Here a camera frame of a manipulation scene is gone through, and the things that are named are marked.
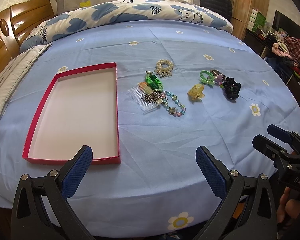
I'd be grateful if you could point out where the black scrunchie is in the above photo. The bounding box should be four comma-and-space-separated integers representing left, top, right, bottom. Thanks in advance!
223, 77, 241, 101

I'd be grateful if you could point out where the blue glass bead bracelet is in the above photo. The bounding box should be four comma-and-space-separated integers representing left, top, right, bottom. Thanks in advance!
161, 90, 187, 118

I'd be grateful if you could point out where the yellow hair claw clip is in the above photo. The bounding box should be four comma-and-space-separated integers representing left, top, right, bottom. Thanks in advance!
187, 83, 205, 101

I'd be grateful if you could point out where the purple bow hair clip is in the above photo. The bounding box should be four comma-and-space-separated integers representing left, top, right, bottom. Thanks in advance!
215, 73, 224, 84

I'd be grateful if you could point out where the green hair tie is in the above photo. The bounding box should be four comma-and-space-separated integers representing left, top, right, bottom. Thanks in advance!
199, 70, 216, 86

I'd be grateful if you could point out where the brown strap wristwatch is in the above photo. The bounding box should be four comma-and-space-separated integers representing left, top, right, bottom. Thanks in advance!
210, 69, 223, 76

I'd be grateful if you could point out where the silver chain bracelet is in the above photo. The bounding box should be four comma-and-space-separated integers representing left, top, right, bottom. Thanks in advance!
141, 90, 165, 105

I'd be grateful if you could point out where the green braided bracelet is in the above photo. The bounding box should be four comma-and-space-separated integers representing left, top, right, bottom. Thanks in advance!
144, 70, 165, 91

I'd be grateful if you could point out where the clear hair comb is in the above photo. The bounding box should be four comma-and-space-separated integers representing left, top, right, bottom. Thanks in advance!
128, 82, 159, 114

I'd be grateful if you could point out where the pearl bead bracelet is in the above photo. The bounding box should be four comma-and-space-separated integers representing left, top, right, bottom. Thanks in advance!
154, 58, 175, 78

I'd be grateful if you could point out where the person's right hand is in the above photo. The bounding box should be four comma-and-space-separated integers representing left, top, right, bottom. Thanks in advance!
276, 187, 300, 223

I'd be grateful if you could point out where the red shallow box tray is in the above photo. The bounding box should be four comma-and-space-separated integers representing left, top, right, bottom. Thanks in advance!
22, 62, 121, 165

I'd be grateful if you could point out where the pile of clothes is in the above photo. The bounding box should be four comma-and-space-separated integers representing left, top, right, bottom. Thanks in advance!
272, 37, 300, 79

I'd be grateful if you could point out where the blue floral bedsheet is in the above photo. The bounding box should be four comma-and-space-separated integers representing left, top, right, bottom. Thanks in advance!
0, 21, 300, 237

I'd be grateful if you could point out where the black monitor screen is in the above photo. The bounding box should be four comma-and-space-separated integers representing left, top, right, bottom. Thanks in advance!
272, 10, 300, 39

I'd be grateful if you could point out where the black jacket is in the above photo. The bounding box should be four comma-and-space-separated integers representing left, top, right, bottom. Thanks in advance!
199, 0, 232, 21

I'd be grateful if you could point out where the wooden headboard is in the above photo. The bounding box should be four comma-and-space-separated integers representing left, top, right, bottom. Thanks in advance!
0, 0, 55, 73

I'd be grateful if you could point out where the blue heart patterned duvet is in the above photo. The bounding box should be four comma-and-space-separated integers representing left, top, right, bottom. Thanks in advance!
19, 0, 234, 53

